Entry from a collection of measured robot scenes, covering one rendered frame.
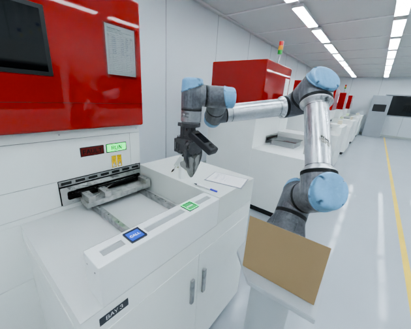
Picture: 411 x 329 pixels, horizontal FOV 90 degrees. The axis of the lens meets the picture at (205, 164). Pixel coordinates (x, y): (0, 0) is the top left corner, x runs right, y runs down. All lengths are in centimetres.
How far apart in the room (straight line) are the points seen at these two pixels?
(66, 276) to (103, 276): 22
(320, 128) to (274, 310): 69
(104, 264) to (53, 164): 63
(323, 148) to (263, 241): 37
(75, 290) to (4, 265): 55
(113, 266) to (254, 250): 45
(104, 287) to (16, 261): 68
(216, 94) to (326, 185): 45
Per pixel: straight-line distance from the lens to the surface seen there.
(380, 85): 1365
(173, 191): 118
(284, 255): 75
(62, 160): 118
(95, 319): 78
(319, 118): 84
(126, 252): 69
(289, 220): 81
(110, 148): 125
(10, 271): 135
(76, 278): 87
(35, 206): 122
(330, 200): 73
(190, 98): 74
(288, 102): 98
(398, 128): 1368
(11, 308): 147
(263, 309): 99
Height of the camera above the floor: 141
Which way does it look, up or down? 18 degrees down
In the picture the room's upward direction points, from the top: 4 degrees clockwise
